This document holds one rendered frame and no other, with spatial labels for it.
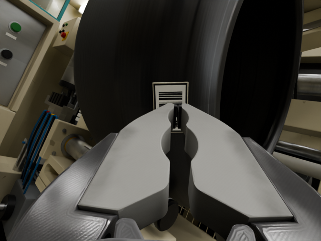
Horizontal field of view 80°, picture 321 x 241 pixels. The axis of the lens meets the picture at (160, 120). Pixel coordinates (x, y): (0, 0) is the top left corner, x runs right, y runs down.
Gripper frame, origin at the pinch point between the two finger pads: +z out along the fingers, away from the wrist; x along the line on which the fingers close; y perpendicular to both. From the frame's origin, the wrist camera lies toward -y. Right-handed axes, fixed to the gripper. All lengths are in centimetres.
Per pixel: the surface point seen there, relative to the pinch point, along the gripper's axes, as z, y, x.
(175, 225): 18.3, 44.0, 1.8
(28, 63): 59, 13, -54
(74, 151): 22.4, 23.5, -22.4
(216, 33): 13.4, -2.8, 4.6
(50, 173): 20.9, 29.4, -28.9
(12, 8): 62, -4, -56
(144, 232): 4.3, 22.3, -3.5
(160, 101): 9.0, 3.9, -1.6
